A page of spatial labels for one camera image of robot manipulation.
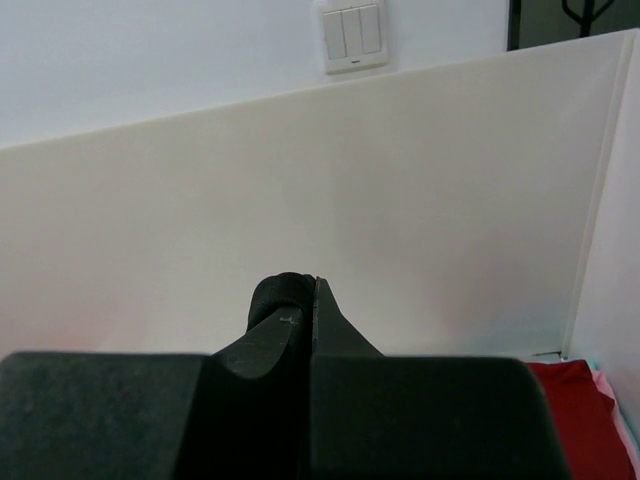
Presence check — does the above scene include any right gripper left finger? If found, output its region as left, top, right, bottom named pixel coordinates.
left=1, top=307, right=308, bottom=479

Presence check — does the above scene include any folded pink t shirt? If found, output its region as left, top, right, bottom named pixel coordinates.
left=591, top=369, right=639, bottom=479

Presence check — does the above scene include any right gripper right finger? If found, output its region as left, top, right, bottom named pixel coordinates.
left=309, top=279, right=570, bottom=479

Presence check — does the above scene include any folded red t shirt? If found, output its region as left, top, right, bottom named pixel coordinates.
left=528, top=360, right=639, bottom=479

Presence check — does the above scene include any black t shirt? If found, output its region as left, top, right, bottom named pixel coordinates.
left=246, top=272, right=316, bottom=337

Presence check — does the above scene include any white wall light switch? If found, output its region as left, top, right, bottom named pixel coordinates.
left=313, top=0, right=389, bottom=75

